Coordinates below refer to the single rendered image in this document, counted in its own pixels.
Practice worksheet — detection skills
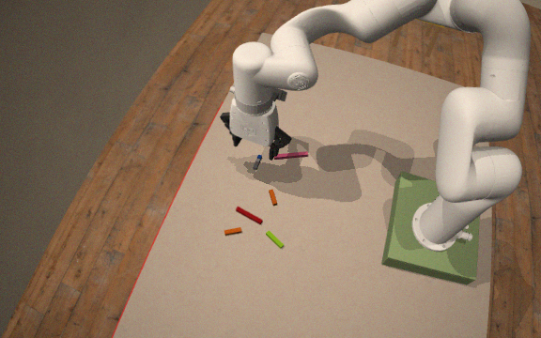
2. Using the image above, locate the lime green rod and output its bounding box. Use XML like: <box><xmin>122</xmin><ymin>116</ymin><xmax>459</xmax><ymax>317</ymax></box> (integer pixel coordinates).
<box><xmin>266</xmin><ymin>230</ymin><xmax>284</xmax><ymax>249</ymax></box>

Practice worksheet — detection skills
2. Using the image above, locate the red rod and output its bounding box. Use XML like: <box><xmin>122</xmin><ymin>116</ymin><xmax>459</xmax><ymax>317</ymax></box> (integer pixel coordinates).
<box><xmin>236</xmin><ymin>207</ymin><xmax>263</xmax><ymax>224</ymax></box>

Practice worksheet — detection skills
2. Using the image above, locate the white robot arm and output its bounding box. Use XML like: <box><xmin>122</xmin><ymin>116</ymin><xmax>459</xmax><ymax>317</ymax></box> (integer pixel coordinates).
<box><xmin>230</xmin><ymin>0</ymin><xmax>531</xmax><ymax>252</ymax></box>

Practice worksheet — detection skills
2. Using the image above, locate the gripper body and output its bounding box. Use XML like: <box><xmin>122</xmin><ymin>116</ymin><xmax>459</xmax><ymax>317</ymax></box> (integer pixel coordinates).
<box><xmin>229</xmin><ymin>99</ymin><xmax>279</xmax><ymax>146</ymax></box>

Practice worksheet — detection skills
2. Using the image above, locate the orange rod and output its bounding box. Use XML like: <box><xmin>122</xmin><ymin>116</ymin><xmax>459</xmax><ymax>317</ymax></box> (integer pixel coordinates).
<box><xmin>269</xmin><ymin>190</ymin><xmax>277</xmax><ymax>206</ymax></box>
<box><xmin>224</xmin><ymin>227</ymin><xmax>241</xmax><ymax>236</ymax></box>

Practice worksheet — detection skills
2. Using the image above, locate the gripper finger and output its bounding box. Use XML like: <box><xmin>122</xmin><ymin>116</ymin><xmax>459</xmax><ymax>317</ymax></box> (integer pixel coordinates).
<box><xmin>269</xmin><ymin>127</ymin><xmax>291</xmax><ymax>161</ymax></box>
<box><xmin>220</xmin><ymin>112</ymin><xmax>242</xmax><ymax>146</ymax></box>

